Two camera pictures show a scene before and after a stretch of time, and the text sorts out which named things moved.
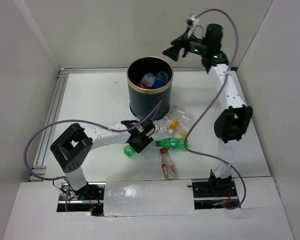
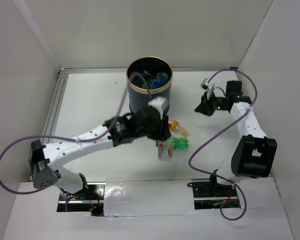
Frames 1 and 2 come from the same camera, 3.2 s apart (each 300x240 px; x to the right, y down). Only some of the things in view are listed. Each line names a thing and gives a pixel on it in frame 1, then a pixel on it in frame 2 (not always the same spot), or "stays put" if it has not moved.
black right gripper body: (197, 47) → (221, 104)
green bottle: (129, 150) → (148, 78)
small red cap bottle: (168, 167) → (165, 148)
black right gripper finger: (181, 42) → (212, 103)
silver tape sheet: (134, 196) stays put
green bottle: (177, 143) stays put
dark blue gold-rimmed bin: (150, 81) stays put
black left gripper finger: (140, 144) → (155, 128)
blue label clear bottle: (161, 79) stays put
